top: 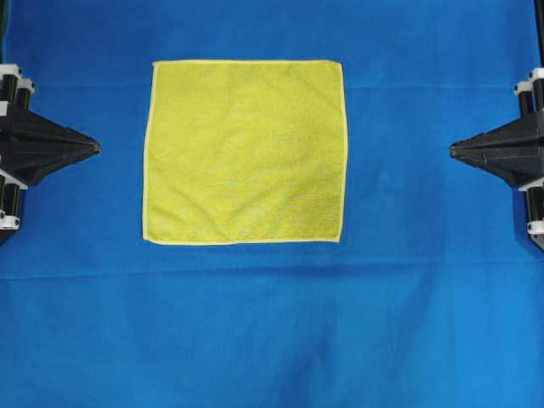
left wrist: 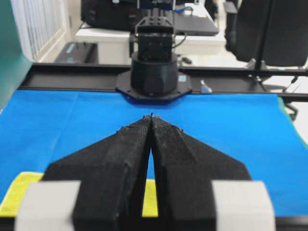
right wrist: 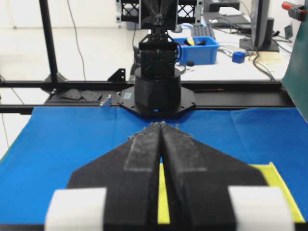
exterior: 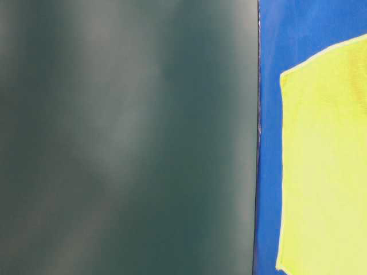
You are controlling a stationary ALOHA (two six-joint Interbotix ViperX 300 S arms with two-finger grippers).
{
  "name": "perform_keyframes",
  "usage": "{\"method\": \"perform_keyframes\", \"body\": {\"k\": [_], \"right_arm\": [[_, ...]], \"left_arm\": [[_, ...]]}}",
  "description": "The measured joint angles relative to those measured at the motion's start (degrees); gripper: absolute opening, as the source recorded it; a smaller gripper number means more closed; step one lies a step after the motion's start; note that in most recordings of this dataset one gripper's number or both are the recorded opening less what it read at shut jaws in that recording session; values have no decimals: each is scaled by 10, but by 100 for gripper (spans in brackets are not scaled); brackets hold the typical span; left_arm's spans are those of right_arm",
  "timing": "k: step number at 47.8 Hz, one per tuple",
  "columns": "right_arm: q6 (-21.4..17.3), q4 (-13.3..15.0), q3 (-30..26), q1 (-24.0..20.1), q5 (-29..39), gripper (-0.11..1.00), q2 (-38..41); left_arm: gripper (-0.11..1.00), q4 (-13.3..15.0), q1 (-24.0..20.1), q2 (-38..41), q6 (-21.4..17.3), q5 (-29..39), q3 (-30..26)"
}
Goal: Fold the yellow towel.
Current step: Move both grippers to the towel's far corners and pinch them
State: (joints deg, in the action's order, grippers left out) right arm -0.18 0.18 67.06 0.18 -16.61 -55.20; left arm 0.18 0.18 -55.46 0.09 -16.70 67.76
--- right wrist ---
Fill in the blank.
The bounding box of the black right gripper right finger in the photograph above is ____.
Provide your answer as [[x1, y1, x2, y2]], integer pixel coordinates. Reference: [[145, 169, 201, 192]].
[[160, 123, 295, 231]]

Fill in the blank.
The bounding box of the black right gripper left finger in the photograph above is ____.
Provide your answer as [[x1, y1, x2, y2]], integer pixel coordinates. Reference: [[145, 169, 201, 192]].
[[45, 123, 161, 231]]

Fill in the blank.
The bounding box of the yellow-green towel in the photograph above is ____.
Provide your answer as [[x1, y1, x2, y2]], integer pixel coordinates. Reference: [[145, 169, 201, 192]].
[[157, 162, 307, 225]]

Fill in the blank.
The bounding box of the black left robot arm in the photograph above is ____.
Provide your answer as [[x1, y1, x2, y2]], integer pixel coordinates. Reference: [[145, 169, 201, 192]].
[[116, 0, 199, 118]]

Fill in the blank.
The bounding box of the blue table cloth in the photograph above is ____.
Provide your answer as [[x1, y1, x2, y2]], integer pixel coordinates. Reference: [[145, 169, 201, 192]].
[[0, 107, 308, 224]]

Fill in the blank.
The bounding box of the small blue box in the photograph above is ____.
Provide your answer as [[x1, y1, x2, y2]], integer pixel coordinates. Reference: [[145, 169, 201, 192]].
[[232, 51, 246, 64]]

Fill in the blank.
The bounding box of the blue plastic bin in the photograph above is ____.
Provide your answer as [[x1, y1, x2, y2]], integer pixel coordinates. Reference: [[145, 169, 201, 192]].
[[174, 36, 219, 65]]

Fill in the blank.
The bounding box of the dark green backdrop board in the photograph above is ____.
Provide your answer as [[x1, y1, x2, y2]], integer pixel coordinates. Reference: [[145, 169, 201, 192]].
[[281, 17, 308, 123]]

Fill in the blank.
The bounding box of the black computer monitor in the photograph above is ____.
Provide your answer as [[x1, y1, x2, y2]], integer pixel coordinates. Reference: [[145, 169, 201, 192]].
[[239, 0, 279, 52]]

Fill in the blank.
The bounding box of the black keyboard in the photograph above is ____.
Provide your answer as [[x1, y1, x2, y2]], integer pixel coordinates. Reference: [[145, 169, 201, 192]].
[[191, 25, 216, 39]]

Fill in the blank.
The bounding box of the red black clamp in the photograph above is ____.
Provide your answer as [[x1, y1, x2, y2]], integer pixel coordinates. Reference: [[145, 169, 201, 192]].
[[282, 1, 308, 22]]

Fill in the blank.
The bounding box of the black aluminium frame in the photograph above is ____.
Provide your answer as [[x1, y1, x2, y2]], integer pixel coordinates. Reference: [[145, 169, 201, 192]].
[[0, 0, 295, 118]]

